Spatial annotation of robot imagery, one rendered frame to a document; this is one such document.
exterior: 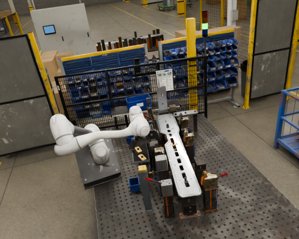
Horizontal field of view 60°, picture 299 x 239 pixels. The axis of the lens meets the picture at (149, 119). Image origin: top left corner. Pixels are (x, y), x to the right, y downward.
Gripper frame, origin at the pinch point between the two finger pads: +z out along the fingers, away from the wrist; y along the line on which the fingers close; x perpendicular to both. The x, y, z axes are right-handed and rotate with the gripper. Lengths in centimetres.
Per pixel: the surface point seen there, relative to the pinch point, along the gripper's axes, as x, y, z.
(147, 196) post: -14.7, -7.2, 34.5
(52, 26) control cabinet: 714, 90, -30
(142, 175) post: -14.4, -9.1, 10.8
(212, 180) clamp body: -46, 35, 19
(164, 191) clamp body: -29.9, 1.1, 22.7
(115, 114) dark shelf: 117, 24, 19
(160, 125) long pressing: 59, 55, 22
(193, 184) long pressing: -37.6, 23.9, 22.1
